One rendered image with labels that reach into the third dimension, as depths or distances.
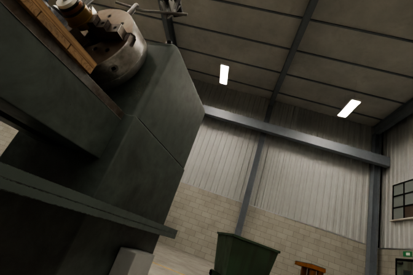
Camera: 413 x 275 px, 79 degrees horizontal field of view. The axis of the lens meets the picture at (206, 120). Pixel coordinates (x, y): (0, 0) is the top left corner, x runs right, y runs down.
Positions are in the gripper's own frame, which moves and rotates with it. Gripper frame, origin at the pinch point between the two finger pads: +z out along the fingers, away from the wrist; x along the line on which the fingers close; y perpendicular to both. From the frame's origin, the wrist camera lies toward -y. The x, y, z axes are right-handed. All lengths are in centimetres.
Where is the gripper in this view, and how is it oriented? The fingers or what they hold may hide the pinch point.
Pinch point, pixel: (168, 18)
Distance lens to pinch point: 112.6
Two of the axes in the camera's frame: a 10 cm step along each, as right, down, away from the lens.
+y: -2.1, -4.8, -8.5
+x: 9.7, -0.4, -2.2
